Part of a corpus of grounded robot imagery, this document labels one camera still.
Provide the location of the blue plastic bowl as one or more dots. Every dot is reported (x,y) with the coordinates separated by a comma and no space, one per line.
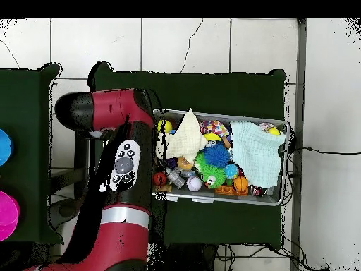
(4,148)

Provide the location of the green spiky rubber toy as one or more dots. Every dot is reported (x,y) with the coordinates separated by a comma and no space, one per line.
(213,172)

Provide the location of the grey metal pole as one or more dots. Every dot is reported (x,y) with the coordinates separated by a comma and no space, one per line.
(299,84)

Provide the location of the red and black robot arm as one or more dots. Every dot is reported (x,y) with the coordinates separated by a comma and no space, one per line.
(112,108)

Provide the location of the magenta plastic bowl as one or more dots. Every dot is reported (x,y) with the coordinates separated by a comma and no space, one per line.
(7,216)

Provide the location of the blue spiky rubber ball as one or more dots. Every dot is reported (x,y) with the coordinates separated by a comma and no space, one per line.
(216,155)

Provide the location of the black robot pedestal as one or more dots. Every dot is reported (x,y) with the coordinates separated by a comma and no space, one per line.
(183,258)

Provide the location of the mint green muslin cloth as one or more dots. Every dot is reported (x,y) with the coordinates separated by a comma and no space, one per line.
(256,155)

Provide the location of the cream muslin cloth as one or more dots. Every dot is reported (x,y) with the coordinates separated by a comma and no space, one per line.
(183,141)

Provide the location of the yellow smiley face ball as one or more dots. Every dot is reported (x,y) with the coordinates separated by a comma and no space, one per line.
(165,126)

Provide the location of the white baseball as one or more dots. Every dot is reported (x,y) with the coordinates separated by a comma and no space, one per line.
(194,183)

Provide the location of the orange basketball toy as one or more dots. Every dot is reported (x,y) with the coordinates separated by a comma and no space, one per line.
(240,183)

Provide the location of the red orange ball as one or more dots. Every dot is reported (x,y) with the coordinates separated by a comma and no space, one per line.
(160,178)

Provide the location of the silver mesh bin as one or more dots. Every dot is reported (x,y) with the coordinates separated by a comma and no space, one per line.
(214,197)

